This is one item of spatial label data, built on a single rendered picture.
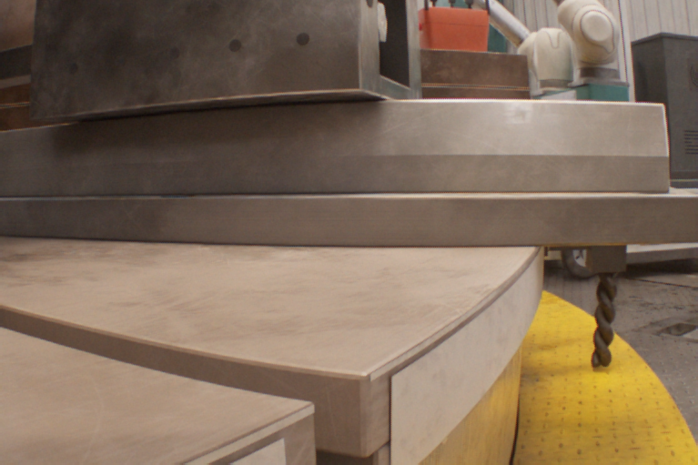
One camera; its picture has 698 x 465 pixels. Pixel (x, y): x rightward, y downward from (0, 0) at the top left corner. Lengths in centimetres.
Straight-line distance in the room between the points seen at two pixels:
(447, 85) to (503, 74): 17
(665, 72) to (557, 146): 181
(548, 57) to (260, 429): 268
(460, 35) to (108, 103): 140
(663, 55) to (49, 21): 211
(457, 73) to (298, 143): 126
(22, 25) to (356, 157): 322
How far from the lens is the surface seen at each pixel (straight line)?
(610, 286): 136
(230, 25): 81
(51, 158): 104
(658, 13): 947
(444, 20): 211
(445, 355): 42
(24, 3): 396
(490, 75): 212
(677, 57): 264
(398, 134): 84
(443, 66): 208
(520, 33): 311
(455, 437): 57
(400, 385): 36
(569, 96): 257
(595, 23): 222
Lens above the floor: 40
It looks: 3 degrees down
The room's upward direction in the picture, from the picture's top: 1 degrees counter-clockwise
